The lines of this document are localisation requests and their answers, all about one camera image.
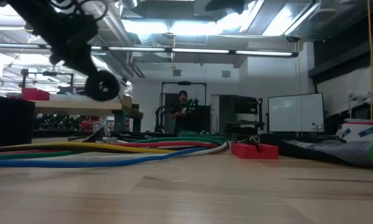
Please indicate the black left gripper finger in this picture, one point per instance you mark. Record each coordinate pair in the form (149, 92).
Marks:
(72, 65)
(83, 60)

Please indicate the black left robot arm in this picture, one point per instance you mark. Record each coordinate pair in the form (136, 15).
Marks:
(27, 4)

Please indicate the black gantry rig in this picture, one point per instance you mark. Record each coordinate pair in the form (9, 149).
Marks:
(47, 74)

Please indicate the wooden workbench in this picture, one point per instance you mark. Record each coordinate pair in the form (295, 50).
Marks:
(80, 108)

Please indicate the red plastic bin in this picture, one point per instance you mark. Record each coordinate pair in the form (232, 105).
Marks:
(35, 94)

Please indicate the black framed safety glasses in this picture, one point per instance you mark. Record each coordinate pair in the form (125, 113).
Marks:
(101, 130)

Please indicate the person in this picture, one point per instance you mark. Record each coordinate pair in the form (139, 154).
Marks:
(181, 118)

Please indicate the long ceiling light bar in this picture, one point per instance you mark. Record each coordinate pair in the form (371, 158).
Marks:
(205, 50)

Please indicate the black equipment rack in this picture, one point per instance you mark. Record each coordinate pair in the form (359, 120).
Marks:
(239, 109)

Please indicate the small black screwdriver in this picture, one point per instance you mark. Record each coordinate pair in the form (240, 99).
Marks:
(254, 139)

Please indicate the red studded toy brick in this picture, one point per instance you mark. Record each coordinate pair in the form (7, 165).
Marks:
(254, 152)

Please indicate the whiteboard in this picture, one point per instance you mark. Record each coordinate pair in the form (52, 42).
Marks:
(295, 113)

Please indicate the black and grey work glove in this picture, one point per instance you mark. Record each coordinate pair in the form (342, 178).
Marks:
(345, 152)

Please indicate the black aluminium table frame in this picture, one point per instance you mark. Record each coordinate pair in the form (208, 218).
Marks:
(55, 134)

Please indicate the black robot station frame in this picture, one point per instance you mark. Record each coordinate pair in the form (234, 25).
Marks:
(183, 83)

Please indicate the black ceiling camera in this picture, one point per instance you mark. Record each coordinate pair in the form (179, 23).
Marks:
(293, 39)

